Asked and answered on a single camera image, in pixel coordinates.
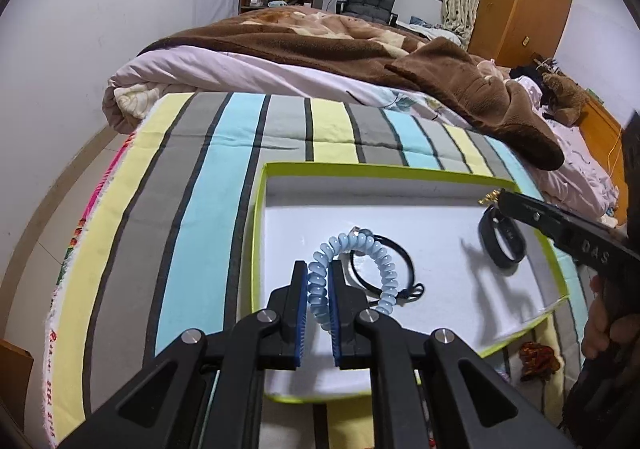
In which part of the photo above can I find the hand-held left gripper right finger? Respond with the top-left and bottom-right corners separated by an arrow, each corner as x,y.
327,260 -> 576,449

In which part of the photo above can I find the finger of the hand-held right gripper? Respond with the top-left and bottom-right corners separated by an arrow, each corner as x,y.
497,189 -> 581,250

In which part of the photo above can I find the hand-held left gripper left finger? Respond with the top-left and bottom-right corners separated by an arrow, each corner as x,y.
57,260 -> 308,449

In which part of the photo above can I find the black wristband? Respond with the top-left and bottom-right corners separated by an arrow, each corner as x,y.
478,204 -> 526,269

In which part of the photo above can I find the blue spiral hair tie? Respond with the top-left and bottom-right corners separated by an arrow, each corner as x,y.
306,230 -> 398,332

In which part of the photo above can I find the green cardboard box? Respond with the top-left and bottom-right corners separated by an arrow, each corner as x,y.
250,162 -> 571,402

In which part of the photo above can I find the person's right forearm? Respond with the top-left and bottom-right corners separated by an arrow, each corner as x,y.
560,354 -> 640,449

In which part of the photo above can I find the person's right hand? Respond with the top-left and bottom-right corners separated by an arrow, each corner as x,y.
581,274 -> 613,361

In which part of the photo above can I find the wooden headboard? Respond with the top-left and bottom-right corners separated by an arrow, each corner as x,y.
575,89 -> 631,225

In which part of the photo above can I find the brown teddy bear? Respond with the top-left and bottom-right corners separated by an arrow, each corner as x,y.
541,72 -> 591,125

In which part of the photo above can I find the red orange hair clip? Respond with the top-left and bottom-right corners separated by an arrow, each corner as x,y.
518,343 -> 558,382

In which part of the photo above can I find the black garment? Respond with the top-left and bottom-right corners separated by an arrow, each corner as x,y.
510,63 -> 551,105

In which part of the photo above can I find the striped bedsheet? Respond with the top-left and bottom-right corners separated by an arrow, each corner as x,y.
45,92 -> 591,449

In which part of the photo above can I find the blue white cloth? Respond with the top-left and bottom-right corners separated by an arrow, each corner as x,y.
409,15 -> 462,41

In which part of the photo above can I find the brown fleece blanket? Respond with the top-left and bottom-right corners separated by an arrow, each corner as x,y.
137,6 -> 566,171

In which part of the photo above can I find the pale pink quilt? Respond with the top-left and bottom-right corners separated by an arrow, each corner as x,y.
102,45 -> 621,225

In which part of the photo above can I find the wooden furniture corner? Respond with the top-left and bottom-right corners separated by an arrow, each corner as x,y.
0,339 -> 34,430

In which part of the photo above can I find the black hair tie with bead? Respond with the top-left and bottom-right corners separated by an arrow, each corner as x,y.
350,228 -> 426,302

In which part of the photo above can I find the yellow cable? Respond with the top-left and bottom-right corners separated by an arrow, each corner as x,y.
606,126 -> 626,176

